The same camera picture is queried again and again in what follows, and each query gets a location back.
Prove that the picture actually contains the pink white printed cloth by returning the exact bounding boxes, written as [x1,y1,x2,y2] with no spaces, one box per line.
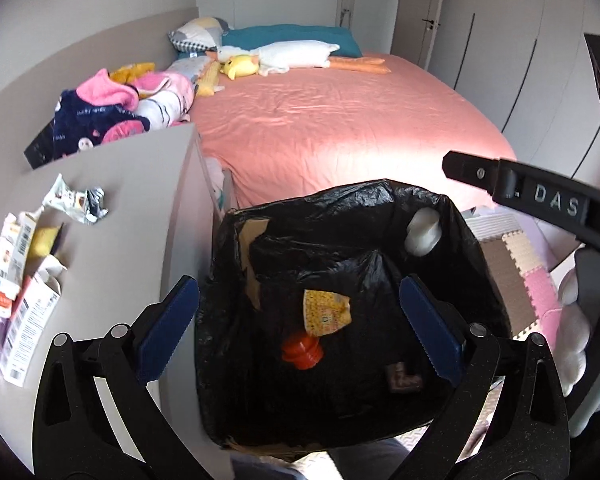
[129,71,197,132]

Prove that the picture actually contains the foam puzzle floor mat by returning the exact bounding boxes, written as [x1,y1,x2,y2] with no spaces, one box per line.
[467,211,565,339]

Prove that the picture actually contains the silver wrapper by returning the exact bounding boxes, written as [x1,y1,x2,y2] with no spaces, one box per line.
[42,173,109,224]

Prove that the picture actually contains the white wardrobe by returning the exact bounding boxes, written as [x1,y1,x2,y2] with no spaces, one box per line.
[390,0,600,196]

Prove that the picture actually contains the yellow corn plush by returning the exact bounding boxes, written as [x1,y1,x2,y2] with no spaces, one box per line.
[197,60,226,99]

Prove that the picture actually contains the person's dark trousers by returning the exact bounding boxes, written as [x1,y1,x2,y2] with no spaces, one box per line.
[329,439,412,480]

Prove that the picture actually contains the black trash bag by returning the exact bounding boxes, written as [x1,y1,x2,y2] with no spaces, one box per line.
[195,178,513,457]

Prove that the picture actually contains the white goose plush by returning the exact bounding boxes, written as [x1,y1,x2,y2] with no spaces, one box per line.
[205,40,389,77]

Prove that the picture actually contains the bed with pink sheet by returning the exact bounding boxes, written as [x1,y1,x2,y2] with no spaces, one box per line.
[192,52,519,211]

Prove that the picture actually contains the cardboard box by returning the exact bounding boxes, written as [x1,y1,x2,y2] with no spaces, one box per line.
[237,216,272,308]

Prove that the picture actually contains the black flat panel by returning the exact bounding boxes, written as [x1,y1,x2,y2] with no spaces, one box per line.
[23,122,59,170]

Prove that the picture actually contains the yellow plush toy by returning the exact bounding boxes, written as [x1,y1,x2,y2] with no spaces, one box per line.
[109,62,157,85]

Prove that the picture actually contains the large white barcode box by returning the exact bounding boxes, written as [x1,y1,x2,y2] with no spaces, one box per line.
[0,266,64,387]

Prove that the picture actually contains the small white barcode carton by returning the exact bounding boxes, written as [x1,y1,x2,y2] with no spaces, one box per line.
[0,211,42,282]

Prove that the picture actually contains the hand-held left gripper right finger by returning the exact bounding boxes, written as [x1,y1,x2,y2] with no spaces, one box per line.
[392,274,573,480]

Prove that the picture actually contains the person's right hand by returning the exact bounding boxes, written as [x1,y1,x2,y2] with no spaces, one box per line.
[555,266,600,396]

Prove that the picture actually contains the patchwork checked pillow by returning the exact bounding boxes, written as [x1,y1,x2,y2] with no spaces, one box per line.
[168,17,232,55]

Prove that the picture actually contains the yellow duck plush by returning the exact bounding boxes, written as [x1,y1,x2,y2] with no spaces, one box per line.
[219,55,260,80]

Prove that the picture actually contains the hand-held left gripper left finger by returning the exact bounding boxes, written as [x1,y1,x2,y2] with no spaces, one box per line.
[32,275,216,480]

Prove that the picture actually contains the white tissue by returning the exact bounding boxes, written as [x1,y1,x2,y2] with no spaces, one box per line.
[404,208,441,256]

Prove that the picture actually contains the navy pink fleece blanket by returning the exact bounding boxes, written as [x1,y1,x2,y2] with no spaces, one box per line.
[51,67,152,159]

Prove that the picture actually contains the yellow dotted snack packet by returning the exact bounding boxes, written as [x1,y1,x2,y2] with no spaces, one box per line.
[302,289,354,336]

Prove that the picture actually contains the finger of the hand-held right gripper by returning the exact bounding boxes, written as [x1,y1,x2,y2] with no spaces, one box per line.
[442,150,593,241]

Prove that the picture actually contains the teal pillow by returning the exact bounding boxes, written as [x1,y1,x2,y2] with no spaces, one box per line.
[221,25,364,59]

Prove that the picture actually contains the orange plastic cap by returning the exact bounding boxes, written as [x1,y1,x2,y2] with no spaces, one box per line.
[281,335,324,370]

